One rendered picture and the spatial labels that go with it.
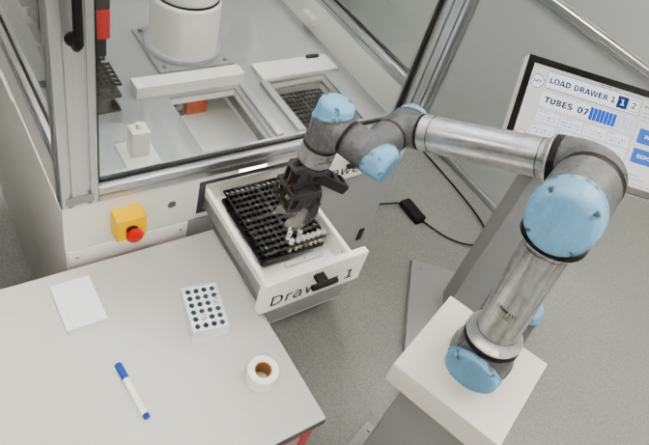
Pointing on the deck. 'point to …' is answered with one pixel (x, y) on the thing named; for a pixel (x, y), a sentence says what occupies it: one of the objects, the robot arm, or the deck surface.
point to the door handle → (75, 8)
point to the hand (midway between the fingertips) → (295, 223)
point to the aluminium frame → (85, 181)
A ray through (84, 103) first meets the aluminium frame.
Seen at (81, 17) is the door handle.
